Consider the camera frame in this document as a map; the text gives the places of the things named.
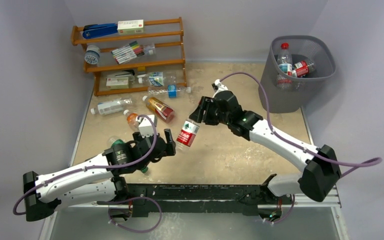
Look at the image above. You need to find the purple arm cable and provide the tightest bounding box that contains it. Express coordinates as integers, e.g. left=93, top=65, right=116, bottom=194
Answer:
left=12, top=114, right=159, bottom=216
left=219, top=72, right=383, bottom=180

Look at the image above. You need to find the orange juice bottle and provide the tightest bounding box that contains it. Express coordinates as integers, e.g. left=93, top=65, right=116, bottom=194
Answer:
left=123, top=109, right=140, bottom=132

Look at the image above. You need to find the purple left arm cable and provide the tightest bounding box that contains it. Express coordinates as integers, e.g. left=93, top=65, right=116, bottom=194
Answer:
left=12, top=114, right=159, bottom=216

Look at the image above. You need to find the red cap water bottle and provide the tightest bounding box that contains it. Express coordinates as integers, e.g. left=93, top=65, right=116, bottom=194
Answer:
left=176, top=119, right=200, bottom=151

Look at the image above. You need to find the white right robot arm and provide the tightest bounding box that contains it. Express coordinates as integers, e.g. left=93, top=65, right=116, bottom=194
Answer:
left=189, top=90, right=342, bottom=204

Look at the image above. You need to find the clear bottle white label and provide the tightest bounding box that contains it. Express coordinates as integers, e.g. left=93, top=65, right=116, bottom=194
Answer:
left=90, top=98, right=133, bottom=115

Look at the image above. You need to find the red cap scenic bottle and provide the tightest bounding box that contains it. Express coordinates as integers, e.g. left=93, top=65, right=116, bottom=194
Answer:
left=276, top=42, right=293, bottom=90

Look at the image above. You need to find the blue white label bottle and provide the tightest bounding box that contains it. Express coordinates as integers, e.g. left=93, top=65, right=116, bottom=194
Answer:
left=136, top=71, right=178, bottom=87

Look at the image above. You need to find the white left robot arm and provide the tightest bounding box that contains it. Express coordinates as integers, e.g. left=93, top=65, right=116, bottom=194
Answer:
left=22, top=128, right=176, bottom=222

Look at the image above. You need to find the red label tea bottle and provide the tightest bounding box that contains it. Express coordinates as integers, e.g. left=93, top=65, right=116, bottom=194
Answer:
left=142, top=95, right=176, bottom=123

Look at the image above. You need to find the grey mesh waste bin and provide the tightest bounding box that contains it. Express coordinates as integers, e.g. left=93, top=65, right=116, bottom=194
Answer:
left=258, top=35, right=336, bottom=114

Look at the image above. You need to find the blue stapler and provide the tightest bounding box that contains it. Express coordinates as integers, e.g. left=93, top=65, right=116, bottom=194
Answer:
left=82, top=23, right=118, bottom=39

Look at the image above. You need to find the green white carton box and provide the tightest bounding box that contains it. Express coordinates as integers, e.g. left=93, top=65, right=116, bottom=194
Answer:
left=106, top=75, right=135, bottom=89

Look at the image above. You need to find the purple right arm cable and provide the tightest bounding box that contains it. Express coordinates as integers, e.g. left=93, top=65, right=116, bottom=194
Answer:
left=219, top=72, right=383, bottom=180

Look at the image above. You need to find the red scenic label bottle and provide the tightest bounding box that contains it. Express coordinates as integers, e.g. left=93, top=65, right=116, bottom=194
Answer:
left=291, top=58, right=316, bottom=78

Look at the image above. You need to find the clear bottle blue label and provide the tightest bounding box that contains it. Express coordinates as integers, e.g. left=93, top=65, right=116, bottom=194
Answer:
left=147, top=84, right=192, bottom=99

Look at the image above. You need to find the wooden shelf rack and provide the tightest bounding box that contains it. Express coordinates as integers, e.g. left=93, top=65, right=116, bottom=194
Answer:
left=70, top=17, right=187, bottom=96

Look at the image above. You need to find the pack of coloured markers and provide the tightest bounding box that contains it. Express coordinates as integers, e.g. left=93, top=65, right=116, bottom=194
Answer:
left=111, top=41, right=145, bottom=64

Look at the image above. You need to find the green label water bottle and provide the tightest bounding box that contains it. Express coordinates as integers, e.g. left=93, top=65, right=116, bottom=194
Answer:
left=106, top=135, right=149, bottom=174

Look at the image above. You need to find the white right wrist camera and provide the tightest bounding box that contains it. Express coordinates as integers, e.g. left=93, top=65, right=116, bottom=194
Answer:
left=211, top=79, right=229, bottom=98

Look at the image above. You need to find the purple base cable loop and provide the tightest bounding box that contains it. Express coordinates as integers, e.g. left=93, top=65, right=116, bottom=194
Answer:
left=107, top=195, right=163, bottom=233

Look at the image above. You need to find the white red box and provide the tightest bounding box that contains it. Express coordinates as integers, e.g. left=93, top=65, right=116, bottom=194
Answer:
left=117, top=19, right=145, bottom=36

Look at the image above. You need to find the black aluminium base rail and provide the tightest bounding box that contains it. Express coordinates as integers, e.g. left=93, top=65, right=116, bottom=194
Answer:
left=62, top=183, right=340, bottom=220

